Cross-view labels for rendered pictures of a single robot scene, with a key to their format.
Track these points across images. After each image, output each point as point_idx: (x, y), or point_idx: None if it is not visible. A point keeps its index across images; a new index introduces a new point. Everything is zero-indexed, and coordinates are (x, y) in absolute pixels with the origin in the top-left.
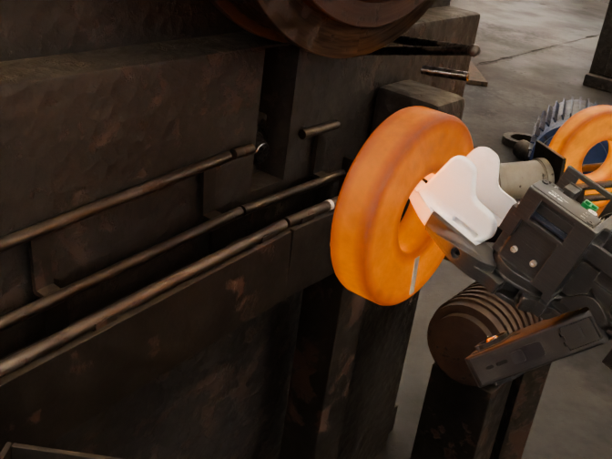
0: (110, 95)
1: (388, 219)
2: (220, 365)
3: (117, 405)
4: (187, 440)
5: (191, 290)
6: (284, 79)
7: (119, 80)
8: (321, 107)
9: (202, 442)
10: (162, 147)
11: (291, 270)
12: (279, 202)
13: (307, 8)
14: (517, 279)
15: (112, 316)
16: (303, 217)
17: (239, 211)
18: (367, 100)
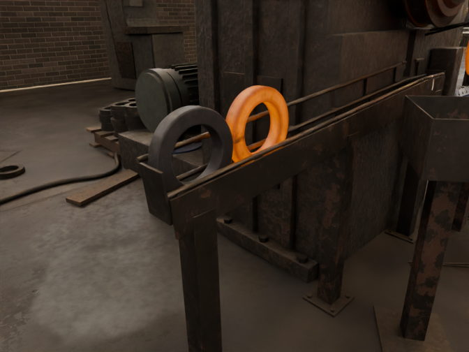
0: (382, 39)
1: None
2: (391, 138)
3: (371, 141)
4: (382, 163)
5: (407, 91)
6: (410, 43)
7: (384, 35)
8: (419, 53)
9: (384, 165)
10: (388, 58)
11: (423, 94)
12: (412, 79)
13: (434, 10)
14: None
15: (393, 93)
16: (426, 77)
17: (405, 79)
18: (428, 53)
